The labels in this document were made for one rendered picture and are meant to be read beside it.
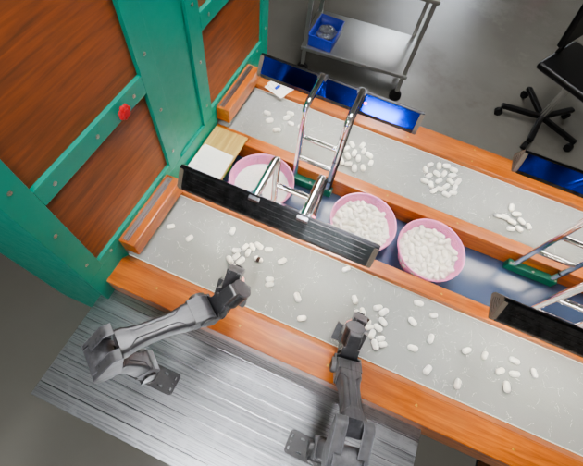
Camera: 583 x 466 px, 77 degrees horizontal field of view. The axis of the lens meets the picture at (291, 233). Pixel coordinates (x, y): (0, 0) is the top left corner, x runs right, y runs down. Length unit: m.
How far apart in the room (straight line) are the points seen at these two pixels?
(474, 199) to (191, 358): 1.31
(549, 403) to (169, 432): 1.24
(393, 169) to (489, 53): 2.48
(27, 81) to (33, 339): 1.61
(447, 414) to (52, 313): 1.90
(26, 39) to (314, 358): 1.08
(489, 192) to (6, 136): 1.67
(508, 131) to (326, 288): 2.37
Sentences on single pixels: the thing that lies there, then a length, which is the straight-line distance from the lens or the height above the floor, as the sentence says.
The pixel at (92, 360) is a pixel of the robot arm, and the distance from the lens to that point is 1.00.
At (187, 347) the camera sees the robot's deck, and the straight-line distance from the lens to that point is 1.37.
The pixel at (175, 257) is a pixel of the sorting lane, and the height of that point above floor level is 0.74.
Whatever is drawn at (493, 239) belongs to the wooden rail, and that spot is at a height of 0.77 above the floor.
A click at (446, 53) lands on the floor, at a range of 3.81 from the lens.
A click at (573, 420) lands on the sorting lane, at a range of 1.64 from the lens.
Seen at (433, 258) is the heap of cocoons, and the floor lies 0.74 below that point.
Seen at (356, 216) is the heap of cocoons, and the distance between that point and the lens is 1.51.
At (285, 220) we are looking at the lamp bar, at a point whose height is 1.09.
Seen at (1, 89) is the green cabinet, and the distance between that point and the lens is 0.89.
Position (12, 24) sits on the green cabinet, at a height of 1.55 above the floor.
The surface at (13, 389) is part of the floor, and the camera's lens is 2.30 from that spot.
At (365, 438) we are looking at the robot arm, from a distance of 0.93.
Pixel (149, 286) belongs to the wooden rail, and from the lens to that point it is 1.35.
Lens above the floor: 2.00
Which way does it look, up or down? 63 degrees down
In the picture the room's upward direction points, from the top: 12 degrees clockwise
